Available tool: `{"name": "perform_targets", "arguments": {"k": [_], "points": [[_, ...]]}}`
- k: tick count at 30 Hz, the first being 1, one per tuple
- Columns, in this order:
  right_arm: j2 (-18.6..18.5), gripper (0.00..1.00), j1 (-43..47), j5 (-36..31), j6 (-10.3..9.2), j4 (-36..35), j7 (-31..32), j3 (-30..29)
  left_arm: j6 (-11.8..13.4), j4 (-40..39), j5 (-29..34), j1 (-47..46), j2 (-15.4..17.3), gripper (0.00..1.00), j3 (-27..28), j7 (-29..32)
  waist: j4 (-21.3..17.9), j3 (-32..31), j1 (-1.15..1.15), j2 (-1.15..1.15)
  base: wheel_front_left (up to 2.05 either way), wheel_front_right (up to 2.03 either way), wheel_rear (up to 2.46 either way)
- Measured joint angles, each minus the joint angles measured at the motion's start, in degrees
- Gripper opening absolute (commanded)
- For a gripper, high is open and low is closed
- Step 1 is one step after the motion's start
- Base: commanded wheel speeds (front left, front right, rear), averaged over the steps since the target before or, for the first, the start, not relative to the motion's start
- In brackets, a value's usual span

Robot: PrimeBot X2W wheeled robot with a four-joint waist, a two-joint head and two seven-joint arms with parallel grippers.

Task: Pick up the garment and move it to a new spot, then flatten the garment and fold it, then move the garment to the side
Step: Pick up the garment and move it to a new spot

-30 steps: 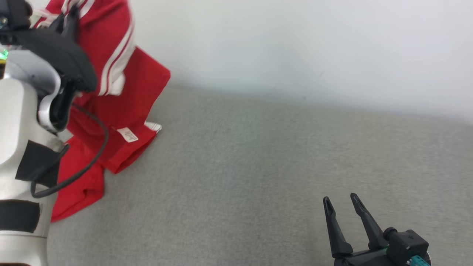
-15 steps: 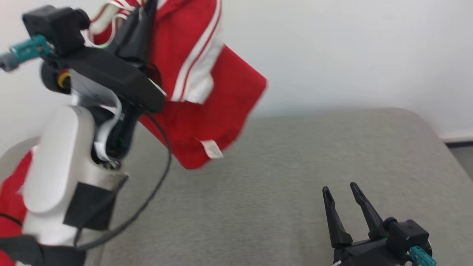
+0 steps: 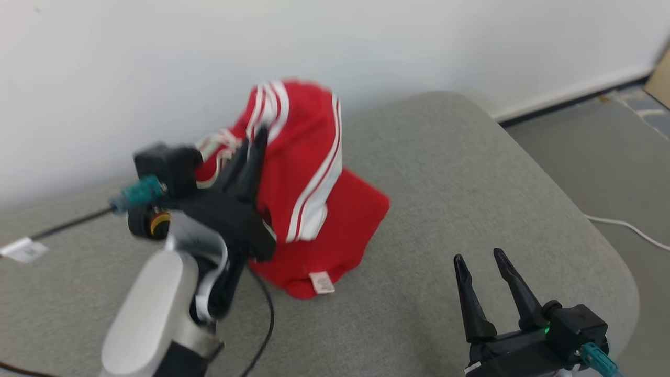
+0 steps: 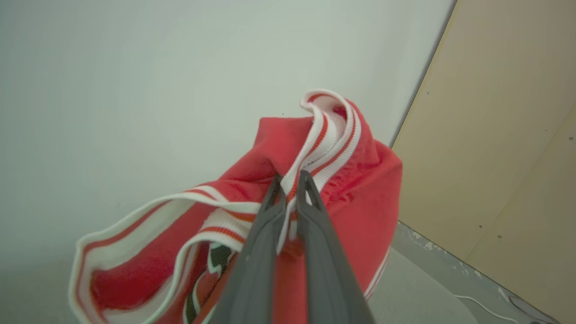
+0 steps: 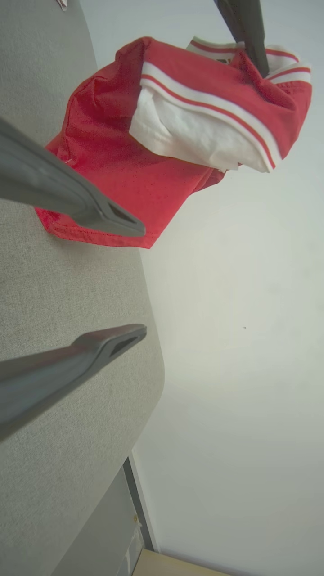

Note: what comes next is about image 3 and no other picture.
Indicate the grey fabric sofa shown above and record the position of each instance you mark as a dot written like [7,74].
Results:
[445,183]

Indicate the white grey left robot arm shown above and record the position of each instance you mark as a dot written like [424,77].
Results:
[146,309]

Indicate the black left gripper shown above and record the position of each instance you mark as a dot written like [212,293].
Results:
[235,220]

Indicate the red garment with white stripes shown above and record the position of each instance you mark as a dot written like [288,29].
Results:
[314,157]

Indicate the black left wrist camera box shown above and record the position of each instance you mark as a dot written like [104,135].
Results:
[167,165]

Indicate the brown cardboard box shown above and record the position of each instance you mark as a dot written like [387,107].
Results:
[660,81]

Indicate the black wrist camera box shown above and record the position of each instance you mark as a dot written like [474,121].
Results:
[576,327]
[167,165]

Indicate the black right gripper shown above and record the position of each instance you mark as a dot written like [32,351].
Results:
[518,353]

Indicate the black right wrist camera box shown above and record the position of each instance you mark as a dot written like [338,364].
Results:
[576,327]

